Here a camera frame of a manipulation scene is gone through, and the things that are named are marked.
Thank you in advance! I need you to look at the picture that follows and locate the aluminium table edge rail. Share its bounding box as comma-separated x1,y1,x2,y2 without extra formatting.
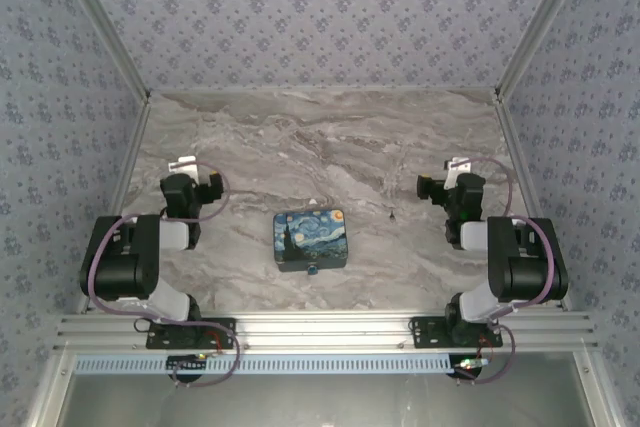
53,311,600,354

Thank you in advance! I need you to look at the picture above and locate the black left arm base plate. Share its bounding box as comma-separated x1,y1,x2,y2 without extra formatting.
145,317,237,351

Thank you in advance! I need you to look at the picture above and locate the starry night painted tin box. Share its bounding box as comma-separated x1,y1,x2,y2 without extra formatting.
272,207,351,274

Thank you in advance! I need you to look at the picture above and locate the aluminium table side rail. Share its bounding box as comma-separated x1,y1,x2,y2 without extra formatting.
494,94,572,313
74,94,152,316

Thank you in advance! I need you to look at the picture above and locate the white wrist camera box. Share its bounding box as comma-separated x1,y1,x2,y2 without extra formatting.
168,156,199,174
444,156,474,179

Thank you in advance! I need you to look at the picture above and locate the grey metal panel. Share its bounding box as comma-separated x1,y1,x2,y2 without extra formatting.
54,374,596,427

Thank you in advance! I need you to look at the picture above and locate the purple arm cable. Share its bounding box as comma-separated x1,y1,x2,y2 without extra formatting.
454,155,557,387
85,160,241,388

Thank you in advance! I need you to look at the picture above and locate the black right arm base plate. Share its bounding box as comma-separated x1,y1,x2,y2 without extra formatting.
410,316,504,350

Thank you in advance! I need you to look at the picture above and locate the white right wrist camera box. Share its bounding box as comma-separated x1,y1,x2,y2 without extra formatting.
444,156,474,179

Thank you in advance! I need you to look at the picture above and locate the black controller board green light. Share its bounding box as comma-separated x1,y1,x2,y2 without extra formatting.
166,354,209,374
449,355,489,379

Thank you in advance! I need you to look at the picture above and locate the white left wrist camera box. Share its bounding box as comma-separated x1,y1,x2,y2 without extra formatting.
168,156,199,174

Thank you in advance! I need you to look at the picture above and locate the light blue slotted cable duct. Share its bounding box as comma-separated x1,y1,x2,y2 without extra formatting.
73,352,454,377

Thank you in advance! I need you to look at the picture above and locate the slanted aluminium frame post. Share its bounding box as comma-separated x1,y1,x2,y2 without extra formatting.
493,0,600,101
52,0,152,101

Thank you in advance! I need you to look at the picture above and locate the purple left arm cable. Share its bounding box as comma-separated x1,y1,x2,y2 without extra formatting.
85,160,241,388

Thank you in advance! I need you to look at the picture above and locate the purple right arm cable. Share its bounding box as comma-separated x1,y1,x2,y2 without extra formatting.
454,155,557,387

